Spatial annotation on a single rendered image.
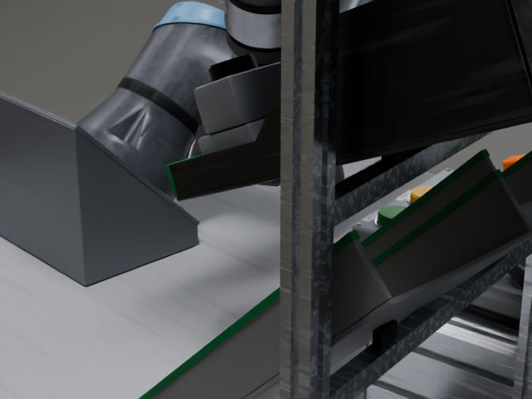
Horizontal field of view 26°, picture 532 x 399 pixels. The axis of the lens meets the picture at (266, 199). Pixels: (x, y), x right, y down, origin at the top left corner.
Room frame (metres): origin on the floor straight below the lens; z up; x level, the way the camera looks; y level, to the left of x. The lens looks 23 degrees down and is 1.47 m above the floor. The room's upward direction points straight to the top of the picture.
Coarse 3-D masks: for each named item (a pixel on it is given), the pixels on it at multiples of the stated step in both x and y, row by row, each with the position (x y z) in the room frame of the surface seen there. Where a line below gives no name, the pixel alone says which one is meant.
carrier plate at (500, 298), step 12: (504, 276) 0.98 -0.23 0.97; (492, 288) 0.96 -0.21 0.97; (504, 288) 0.96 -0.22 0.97; (516, 288) 0.96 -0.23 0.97; (480, 300) 0.93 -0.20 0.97; (492, 300) 0.93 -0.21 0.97; (504, 300) 0.93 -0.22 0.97; (516, 300) 0.93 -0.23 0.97; (468, 312) 0.93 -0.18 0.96; (480, 312) 0.92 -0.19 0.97; (492, 312) 0.91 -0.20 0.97; (504, 312) 0.91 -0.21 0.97; (516, 312) 0.91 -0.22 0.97; (504, 324) 0.91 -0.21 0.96; (516, 324) 0.90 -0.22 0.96
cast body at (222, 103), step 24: (216, 72) 0.67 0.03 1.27; (240, 72) 0.67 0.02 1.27; (264, 72) 0.66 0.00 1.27; (216, 96) 0.66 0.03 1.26; (240, 96) 0.65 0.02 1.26; (264, 96) 0.66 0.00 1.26; (216, 120) 0.66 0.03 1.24; (240, 120) 0.64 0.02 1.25; (216, 144) 0.66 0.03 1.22; (240, 144) 0.64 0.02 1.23
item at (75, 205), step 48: (0, 96) 1.29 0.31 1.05; (0, 144) 1.29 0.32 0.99; (48, 144) 1.21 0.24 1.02; (96, 144) 1.19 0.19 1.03; (0, 192) 1.30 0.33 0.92; (48, 192) 1.22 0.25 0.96; (96, 192) 1.19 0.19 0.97; (144, 192) 1.23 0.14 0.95; (48, 240) 1.22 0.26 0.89; (96, 240) 1.18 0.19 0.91; (144, 240) 1.23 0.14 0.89; (192, 240) 1.28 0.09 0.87
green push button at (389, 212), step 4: (384, 208) 1.14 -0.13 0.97; (388, 208) 1.14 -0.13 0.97; (392, 208) 1.14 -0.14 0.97; (396, 208) 1.14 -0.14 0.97; (400, 208) 1.14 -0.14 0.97; (404, 208) 1.14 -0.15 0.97; (380, 212) 1.13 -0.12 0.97; (384, 212) 1.13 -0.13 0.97; (388, 212) 1.13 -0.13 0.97; (392, 212) 1.13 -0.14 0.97; (396, 212) 1.13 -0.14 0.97; (380, 216) 1.12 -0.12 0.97; (384, 216) 1.12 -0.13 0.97; (388, 216) 1.12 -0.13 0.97; (392, 216) 1.12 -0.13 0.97; (380, 220) 1.12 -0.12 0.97; (384, 220) 1.11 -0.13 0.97; (388, 220) 1.11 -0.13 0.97; (384, 224) 1.11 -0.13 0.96
